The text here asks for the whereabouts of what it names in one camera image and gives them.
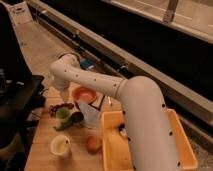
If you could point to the orange bowl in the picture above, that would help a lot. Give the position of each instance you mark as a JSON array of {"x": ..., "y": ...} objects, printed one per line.
[{"x": 84, "y": 94}]

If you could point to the blue grey device box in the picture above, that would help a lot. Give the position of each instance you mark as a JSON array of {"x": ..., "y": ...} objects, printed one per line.
[{"x": 87, "y": 64}]

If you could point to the bunch of dark grapes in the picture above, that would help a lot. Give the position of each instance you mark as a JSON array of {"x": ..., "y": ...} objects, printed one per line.
[{"x": 64, "y": 107}]

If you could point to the green pepper toy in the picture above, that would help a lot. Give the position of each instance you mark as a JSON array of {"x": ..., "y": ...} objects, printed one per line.
[{"x": 63, "y": 126}]

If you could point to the dish brush black white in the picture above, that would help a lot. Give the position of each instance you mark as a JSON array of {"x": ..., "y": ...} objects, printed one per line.
[{"x": 122, "y": 130}]

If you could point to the green plastic cup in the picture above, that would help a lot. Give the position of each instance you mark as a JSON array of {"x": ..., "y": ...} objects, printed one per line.
[{"x": 62, "y": 114}]

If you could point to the small metal cup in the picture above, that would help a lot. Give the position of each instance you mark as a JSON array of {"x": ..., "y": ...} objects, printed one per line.
[{"x": 77, "y": 119}]

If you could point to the yellow plastic bin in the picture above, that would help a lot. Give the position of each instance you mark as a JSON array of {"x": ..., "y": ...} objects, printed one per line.
[{"x": 116, "y": 153}]

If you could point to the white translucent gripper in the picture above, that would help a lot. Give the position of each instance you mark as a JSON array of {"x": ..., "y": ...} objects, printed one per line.
[{"x": 65, "y": 94}]

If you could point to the orange fruit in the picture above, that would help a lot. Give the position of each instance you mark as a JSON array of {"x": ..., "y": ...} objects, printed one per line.
[{"x": 93, "y": 144}]

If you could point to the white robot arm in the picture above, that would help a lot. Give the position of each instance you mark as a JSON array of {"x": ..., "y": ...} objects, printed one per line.
[{"x": 149, "y": 131}]

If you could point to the grey cloth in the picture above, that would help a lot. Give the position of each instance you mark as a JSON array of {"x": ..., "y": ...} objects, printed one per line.
[{"x": 91, "y": 115}]

